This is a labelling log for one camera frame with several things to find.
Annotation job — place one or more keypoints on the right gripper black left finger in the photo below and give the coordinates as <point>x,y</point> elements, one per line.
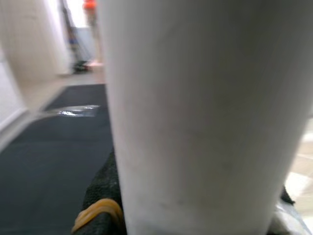
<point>102,188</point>

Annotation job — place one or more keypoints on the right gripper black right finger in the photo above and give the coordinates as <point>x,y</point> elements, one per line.
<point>287,199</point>

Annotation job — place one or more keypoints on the white plastic table leg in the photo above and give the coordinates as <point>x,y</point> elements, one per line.
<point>207,110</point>

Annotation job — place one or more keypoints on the yellow rubber band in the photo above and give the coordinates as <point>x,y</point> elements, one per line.
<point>97,205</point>

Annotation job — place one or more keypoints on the black tablecloth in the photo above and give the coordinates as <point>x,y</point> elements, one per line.
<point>49,159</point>

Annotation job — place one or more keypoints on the black round floor device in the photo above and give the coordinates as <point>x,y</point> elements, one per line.
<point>80,66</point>

